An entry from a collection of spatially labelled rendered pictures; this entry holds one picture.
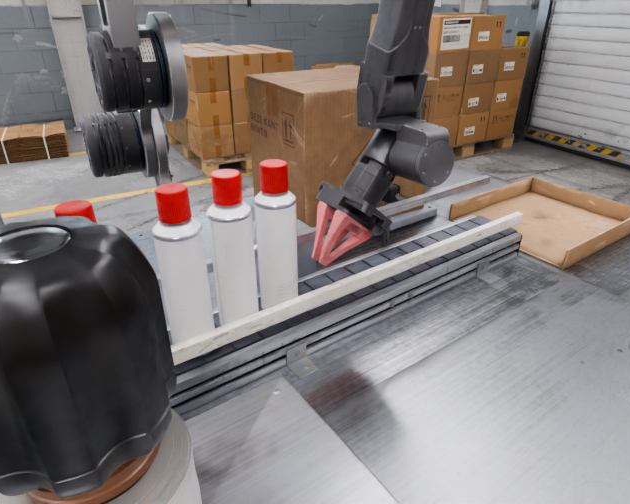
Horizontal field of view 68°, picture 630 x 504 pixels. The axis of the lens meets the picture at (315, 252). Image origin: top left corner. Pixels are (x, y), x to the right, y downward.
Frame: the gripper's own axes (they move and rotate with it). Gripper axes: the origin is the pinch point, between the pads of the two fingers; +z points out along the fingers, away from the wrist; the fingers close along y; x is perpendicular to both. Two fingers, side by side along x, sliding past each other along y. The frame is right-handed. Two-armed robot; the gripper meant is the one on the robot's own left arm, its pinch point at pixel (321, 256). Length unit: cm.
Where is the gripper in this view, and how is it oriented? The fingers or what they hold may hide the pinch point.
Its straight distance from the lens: 64.8
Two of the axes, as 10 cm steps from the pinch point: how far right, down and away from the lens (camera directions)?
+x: 6.3, 3.6, 6.9
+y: 5.7, 3.9, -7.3
